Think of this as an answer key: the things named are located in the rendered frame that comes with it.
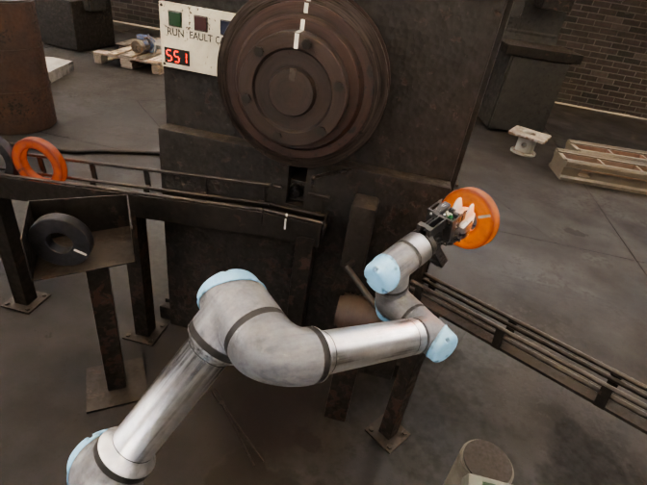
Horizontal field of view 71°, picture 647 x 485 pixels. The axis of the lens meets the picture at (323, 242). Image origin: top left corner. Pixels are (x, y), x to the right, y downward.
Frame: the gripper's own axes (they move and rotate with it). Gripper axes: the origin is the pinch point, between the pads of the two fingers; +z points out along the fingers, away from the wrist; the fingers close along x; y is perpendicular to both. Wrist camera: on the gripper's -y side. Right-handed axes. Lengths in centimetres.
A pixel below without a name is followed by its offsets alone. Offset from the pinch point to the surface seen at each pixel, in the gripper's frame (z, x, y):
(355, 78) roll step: -4.9, 35.4, 26.0
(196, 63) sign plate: -21, 86, 22
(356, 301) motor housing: -20.0, 20.2, -35.7
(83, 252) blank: -76, 70, -9
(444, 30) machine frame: 24.0, 30.6, 31.1
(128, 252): -66, 69, -16
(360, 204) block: -6.5, 31.8, -11.4
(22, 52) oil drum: -26, 332, -33
